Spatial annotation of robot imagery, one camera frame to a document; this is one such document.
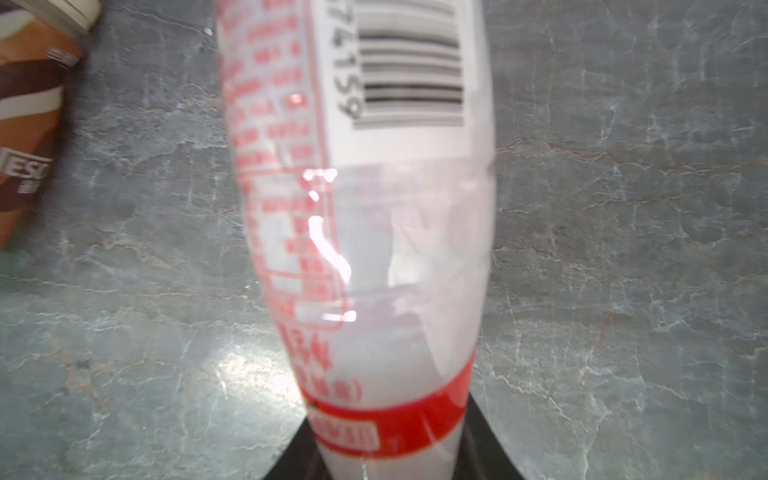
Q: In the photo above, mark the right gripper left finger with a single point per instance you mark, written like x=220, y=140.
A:
x=301, y=459

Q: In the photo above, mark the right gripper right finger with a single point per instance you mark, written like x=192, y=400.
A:
x=481, y=455

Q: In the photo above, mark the white bottle red cap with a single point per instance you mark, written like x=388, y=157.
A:
x=363, y=141

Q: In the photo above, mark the brown Nescafe bottle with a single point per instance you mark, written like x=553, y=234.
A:
x=41, y=42

